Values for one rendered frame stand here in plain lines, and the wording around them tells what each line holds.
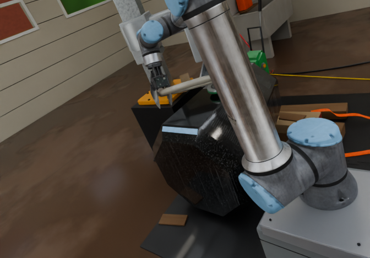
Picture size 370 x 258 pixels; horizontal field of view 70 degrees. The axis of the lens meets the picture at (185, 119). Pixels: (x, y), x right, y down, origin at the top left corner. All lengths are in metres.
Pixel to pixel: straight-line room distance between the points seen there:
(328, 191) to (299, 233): 0.16
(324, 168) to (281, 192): 0.16
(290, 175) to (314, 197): 0.21
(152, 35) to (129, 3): 1.47
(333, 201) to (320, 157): 0.18
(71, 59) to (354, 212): 7.67
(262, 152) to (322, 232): 0.34
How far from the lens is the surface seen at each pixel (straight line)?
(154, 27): 1.19
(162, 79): 1.27
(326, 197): 1.00
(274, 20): 5.08
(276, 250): 1.14
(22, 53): 7.67
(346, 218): 1.01
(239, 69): 0.67
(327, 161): 0.90
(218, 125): 1.81
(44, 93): 7.73
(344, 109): 3.02
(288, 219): 1.02
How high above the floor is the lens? 1.71
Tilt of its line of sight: 26 degrees down
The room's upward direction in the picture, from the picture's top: 22 degrees counter-clockwise
